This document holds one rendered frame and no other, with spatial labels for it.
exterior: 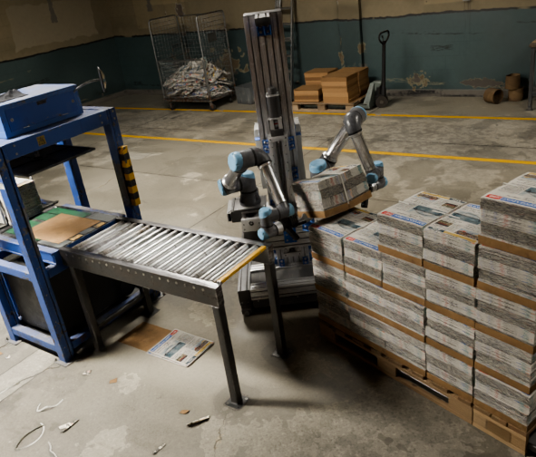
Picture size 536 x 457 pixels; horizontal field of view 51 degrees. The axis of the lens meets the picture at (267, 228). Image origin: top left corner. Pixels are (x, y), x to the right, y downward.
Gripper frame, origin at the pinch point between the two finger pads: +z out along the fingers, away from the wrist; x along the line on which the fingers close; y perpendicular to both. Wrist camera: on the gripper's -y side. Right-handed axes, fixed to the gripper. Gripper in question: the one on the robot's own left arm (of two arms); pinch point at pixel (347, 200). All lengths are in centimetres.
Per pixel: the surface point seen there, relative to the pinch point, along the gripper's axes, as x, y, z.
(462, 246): 118, -12, 38
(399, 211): 77, 3, 31
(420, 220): 92, -2, 33
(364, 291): 42, -43, 40
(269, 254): 5, -9, 72
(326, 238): 21.4, -10.7, 40.8
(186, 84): -701, 159, -261
